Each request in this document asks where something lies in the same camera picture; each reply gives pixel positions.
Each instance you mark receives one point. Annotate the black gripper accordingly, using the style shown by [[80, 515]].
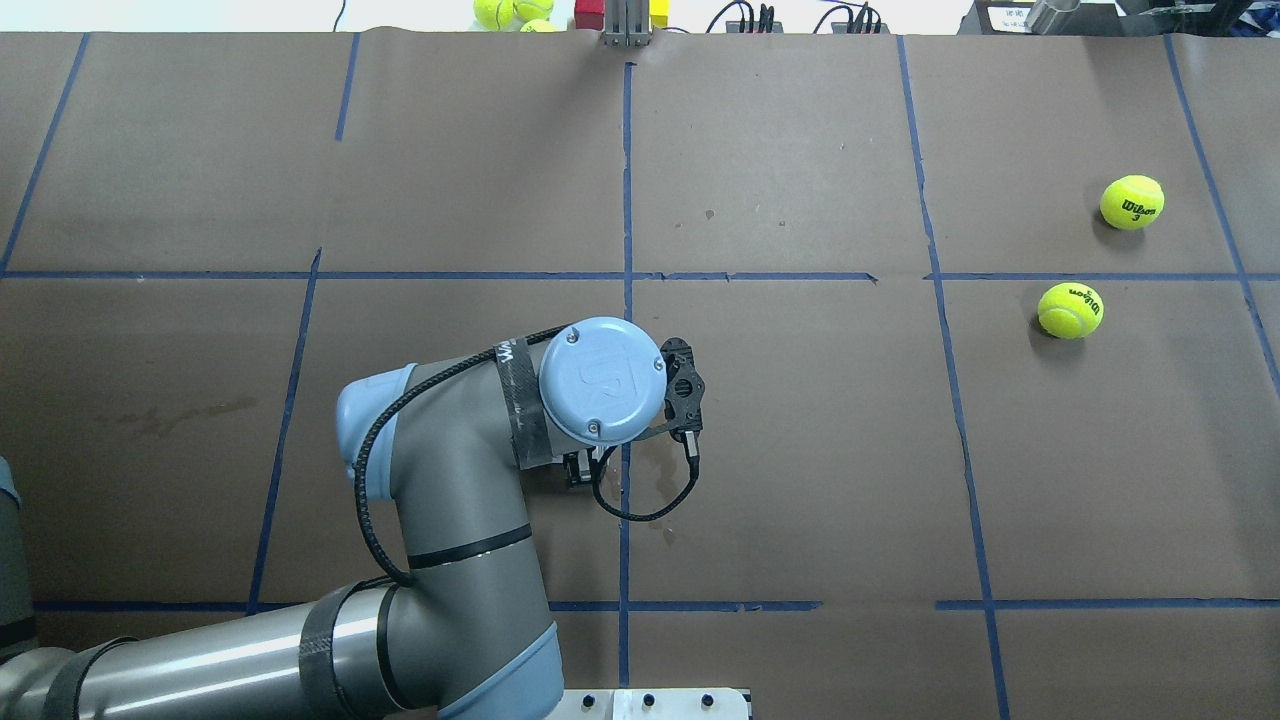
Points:
[[578, 468]]

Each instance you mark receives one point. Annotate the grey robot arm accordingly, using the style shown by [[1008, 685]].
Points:
[[458, 619]]

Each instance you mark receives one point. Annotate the spare yellow tennis ball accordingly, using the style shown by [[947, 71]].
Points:
[[493, 15]]

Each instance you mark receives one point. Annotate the brown paper table cover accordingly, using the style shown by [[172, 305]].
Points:
[[914, 502]]

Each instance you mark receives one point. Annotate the yellow block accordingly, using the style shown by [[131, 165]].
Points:
[[659, 13]]

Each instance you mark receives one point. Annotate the red block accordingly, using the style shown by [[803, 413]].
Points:
[[589, 14]]

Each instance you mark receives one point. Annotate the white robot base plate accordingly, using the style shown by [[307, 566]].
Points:
[[654, 703]]

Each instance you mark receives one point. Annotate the aluminium frame post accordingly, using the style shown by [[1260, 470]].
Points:
[[627, 23]]

